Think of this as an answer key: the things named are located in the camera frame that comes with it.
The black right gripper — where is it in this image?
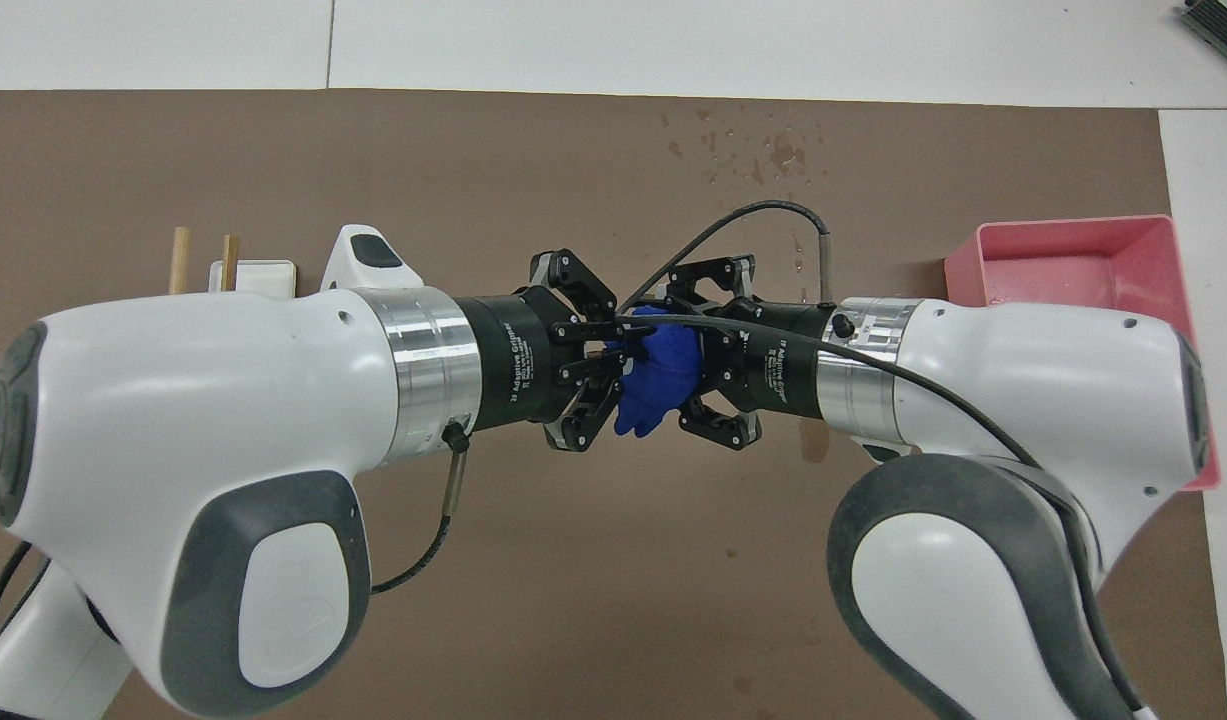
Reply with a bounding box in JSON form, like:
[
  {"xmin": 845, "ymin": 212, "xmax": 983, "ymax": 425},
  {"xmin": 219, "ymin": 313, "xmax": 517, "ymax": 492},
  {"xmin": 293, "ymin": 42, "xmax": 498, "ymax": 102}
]
[{"xmin": 661, "ymin": 254, "xmax": 834, "ymax": 452}]

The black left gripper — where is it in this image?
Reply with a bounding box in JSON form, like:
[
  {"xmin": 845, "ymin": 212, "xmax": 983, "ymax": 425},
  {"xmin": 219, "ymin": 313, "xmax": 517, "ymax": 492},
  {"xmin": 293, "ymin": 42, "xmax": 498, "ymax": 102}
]
[{"xmin": 463, "ymin": 247, "xmax": 631, "ymax": 454}]

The blue towel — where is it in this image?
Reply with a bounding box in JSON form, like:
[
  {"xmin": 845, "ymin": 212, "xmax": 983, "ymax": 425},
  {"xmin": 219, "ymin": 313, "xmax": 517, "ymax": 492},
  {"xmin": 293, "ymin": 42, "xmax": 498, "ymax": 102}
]
[{"xmin": 605, "ymin": 305, "xmax": 704, "ymax": 438}]

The white towel rack base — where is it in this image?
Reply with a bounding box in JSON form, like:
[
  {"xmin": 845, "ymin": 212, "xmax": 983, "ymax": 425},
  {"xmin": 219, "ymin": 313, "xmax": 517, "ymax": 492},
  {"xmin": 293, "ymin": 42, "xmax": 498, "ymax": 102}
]
[{"xmin": 208, "ymin": 260, "xmax": 297, "ymax": 298}]

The brown table mat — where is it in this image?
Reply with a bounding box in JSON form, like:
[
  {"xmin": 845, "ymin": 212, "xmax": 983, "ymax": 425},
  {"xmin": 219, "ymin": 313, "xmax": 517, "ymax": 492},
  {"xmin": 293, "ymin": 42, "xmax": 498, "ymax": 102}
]
[{"xmin": 0, "ymin": 88, "xmax": 1227, "ymax": 720}]

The pink plastic bin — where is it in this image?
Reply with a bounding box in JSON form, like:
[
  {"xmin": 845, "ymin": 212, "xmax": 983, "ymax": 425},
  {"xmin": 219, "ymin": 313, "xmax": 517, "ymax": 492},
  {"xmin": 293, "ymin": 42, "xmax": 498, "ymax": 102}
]
[{"xmin": 943, "ymin": 213, "xmax": 1222, "ymax": 493}]

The dark grey electronic device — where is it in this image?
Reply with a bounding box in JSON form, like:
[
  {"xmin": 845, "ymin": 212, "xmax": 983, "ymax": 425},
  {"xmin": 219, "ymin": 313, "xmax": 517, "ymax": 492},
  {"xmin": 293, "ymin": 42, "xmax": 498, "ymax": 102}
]
[{"xmin": 1178, "ymin": 0, "xmax": 1227, "ymax": 66}]

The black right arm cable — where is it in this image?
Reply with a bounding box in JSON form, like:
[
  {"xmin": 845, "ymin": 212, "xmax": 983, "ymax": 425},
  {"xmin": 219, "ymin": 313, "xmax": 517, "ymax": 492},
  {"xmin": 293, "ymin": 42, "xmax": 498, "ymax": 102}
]
[{"xmin": 613, "ymin": 202, "xmax": 1149, "ymax": 720}]

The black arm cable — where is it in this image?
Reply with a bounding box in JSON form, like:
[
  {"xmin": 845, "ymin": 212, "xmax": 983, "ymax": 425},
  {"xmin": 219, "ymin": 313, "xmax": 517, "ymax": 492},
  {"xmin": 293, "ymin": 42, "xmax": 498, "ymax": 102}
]
[
  {"xmin": 0, "ymin": 420, "xmax": 472, "ymax": 666},
  {"xmin": 613, "ymin": 202, "xmax": 1149, "ymax": 720}
]

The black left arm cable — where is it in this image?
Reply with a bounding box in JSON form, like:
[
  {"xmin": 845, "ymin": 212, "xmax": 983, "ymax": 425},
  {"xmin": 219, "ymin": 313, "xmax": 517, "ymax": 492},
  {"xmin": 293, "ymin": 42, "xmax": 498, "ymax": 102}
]
[{"xmin": 0, "ymin": 420, "xmax": 472, "ymax": 666}]

